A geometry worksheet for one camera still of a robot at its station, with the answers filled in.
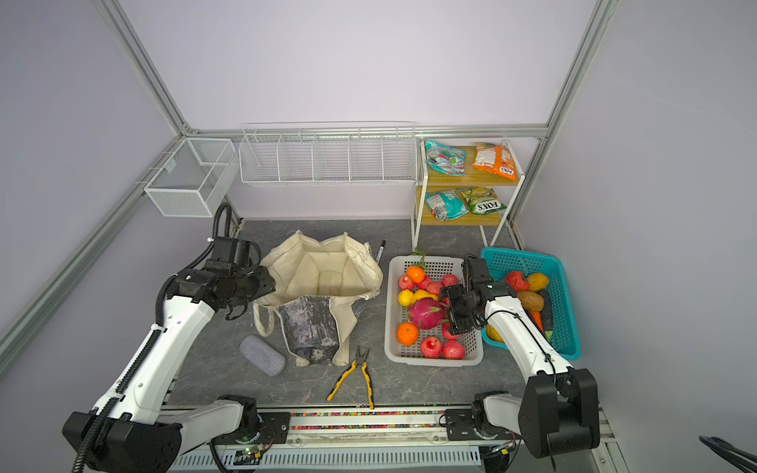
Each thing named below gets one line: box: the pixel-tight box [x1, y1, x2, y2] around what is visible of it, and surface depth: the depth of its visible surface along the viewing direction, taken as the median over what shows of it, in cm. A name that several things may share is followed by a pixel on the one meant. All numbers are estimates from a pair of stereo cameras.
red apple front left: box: [419, 336, 443, 359], surface depth 84 cm
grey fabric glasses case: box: [239, 335, 287, 378], surface depth 85 cm
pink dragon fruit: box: [410, 297, 450, 331], surface depth 84 cm
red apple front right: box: [442, 338, 466, 360], surface depth 82 cm
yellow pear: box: [412, 288, 439, 305], surface depth 93 cm
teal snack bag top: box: [424, 140, 468, 177], surface depth 87 cm
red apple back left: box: [398, 273, 415, 291], surface depth 98 cm
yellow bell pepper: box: [528, 272, 550, 292], surface depth 96 cm
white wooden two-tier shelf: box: [411, 138, 526, 252], surface depth 93 cm
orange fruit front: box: [396, 322, 419, 347], surface depth 86 cm
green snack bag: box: [457, 186, 508, 215], surface depth 103 cm
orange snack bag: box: [472, 141, 518, 182], surface depth 88 cm
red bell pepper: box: [504, 270, 531, 292], surface depth 94 cm
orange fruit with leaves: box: [406, 255, 428, 284], surface depth 94 cm
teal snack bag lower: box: [423, 190, 470, 222], surface depth 101 cm
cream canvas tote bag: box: [254, 230, 384, 368], surface depth 82 cm
